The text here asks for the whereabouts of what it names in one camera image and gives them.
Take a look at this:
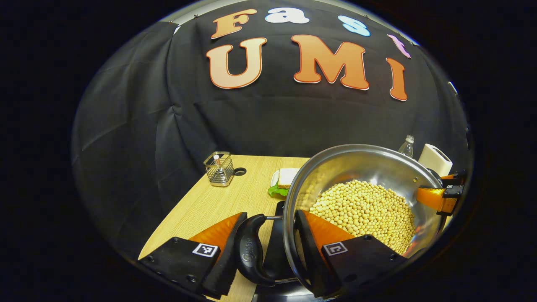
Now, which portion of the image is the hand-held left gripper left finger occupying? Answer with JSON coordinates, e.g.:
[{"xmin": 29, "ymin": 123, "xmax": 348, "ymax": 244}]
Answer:
[{"xmin": 138, "ymin": 212, "xmax": 248, "ymax": 299}]

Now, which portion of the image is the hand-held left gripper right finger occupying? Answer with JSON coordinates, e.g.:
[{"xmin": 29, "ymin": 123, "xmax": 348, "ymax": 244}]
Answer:
[{"xmin": 294, "ymin": 209, "xmax": 407, "ymax": 298}]

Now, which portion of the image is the black induction cooktop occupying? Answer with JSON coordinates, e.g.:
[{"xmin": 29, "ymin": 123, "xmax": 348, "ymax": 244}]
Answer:
[{"xmin": 261, "ymin": 200, "xmax": 294, "ymax": 279}]

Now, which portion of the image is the pile of yellow soybeans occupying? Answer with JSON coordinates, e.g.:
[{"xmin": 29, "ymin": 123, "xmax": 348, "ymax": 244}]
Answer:
[{"xmin": 309, "ymin": 180, "xmax": 416, "ymax": 255}]

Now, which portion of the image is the steel pot with black handles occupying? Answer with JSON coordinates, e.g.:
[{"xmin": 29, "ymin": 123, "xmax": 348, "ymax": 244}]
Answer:
[{"xmin": 234, "ymin": 144, "xmax": 447, "ymax": 302}]

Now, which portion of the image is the white toaster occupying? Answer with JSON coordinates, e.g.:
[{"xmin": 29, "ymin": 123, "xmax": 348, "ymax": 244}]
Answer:
[{"xmin": 418, "ymin": 143, "xmax": 454, "ymax": 177}]

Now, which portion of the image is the clear plastic water bottle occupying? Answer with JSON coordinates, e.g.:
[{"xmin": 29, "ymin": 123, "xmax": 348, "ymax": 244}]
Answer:
[{"xmin": 398, "ymin": 135, "xmax": 416, "ymax": 159}]

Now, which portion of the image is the sandwich on white plate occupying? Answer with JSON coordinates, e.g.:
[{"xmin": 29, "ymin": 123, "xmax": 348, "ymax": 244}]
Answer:
[{"xmin": 268, "ymin": 168, "xmax": 300, "ymax": 198}]

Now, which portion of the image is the wire mesh holder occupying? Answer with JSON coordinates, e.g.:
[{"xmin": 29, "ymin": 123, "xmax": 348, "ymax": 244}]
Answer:
[{"xmin": 203, "ymin": 151, "xmax": 235, "ymax": 187}]

